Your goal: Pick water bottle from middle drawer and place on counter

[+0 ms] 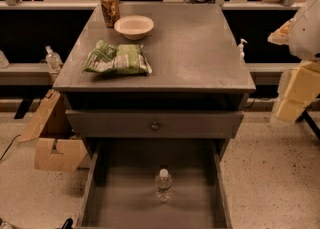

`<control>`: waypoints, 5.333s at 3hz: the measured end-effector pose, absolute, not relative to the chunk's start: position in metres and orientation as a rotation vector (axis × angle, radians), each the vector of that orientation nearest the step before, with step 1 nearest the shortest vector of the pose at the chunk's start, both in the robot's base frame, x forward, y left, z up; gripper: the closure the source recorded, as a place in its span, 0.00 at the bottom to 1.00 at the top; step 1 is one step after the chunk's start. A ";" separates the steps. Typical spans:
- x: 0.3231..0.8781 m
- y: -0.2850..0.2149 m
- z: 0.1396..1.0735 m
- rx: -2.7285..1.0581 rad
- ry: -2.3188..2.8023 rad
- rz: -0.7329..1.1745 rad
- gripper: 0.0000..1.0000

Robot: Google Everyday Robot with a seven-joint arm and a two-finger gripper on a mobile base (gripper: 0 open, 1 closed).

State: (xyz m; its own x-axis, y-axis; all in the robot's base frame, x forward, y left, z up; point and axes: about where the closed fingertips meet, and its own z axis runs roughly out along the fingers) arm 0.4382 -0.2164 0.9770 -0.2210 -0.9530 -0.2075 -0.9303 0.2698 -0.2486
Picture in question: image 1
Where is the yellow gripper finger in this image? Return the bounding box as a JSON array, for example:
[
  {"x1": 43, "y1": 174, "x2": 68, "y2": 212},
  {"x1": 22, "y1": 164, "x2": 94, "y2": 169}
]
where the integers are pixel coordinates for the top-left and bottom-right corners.
[
  {"x1": 267, "y1": 20, "x2": 292, "y2": 45},
  {"x1": 272, "y1": 61, "x2": 320, "y2": 123}
]

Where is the clear plastic water bottle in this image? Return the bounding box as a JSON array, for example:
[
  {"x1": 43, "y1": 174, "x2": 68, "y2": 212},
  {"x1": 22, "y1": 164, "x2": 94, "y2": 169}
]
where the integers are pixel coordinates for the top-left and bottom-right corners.
[{"x1": 155, "y1": 168, "x2": 173, "y2": 203}]

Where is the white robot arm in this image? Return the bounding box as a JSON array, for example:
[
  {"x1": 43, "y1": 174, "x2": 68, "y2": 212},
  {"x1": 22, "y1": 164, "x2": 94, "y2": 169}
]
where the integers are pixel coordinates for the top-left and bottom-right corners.
[{"x1": 268, "y1": 0, "x2": 320, "y2": 123}]

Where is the white pump dispenser bottle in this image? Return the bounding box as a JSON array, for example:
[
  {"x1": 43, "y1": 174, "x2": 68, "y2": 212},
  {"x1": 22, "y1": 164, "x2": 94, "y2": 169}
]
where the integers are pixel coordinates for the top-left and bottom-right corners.
[{"x1": 238, "y1": 38, "x2": 248, "y2": 60}]

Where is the grey wooden drawer cabinet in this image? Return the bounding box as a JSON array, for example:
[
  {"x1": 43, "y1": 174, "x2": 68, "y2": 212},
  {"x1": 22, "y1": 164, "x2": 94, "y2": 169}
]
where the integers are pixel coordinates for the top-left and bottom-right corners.
[{"x1": 54, "y1": 2, "x2": 255, "y2": 153}]

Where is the round metal drawer knob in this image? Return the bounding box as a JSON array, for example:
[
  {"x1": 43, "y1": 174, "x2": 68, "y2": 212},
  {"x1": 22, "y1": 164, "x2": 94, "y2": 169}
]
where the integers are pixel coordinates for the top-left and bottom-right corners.
[{"x1": 150, "y1": 122, "x2": 159, "y2": 131}]

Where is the open grey middle drawer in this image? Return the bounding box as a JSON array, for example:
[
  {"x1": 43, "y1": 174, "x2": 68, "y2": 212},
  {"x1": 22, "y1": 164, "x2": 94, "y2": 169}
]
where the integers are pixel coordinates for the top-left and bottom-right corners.
[{"x1": 76, "y1": 139, "x2": 232, "y2": 229}]

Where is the closed grey upper drawer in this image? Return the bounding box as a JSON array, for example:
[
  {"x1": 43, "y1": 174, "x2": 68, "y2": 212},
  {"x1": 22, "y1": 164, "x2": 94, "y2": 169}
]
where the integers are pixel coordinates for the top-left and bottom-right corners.
[{"x1": 66, "y1": 110, "x2": 243, "y2": 139}]

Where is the clear sanitizer bottle left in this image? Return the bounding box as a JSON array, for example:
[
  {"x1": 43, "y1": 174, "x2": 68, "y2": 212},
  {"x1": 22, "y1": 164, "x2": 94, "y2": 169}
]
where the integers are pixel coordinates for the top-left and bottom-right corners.
[{"x1": 46, "y1": 46, "x2": 63, "y2": 72}]

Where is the black stand leg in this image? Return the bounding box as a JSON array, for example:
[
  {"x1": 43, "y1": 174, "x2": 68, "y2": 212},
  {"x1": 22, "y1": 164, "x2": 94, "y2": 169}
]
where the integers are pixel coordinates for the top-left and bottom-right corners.
[{"x1": 297, "y1": 110, "x2": 320, "y2": 140}]

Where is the white paper bowl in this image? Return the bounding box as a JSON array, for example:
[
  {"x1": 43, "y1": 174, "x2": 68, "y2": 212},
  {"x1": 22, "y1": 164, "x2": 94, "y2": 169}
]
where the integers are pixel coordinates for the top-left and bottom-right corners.
[{"x1": 114, "y1": 15, "x2": 154, "y2": 40}]

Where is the gold patterned drink can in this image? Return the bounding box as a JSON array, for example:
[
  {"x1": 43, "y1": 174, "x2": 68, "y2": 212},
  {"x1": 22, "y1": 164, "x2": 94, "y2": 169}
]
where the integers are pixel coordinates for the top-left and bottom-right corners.
[{"x1": 101, "y1": 0, "x2": 120, "y2": 27}]

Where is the green chip bag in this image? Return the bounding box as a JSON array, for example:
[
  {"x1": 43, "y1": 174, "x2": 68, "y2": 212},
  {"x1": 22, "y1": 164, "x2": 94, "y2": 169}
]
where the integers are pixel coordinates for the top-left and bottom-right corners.
[{"x1": 83, "y1": 40, "x2": 152, "y2": 75}]

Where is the open cardboard box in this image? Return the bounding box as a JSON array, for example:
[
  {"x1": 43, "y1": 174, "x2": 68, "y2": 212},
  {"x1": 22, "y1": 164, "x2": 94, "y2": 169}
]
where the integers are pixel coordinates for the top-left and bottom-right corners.
[{"x1": 18, "y1": 90, "x2": 91, "y2": 172}]

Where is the black floor cable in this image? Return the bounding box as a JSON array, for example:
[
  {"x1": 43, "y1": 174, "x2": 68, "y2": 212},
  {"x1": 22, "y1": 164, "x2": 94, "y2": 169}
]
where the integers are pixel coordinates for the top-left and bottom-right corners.
[{"x1": 0, "y1": 134, "x2": 22, "y2": 164}]

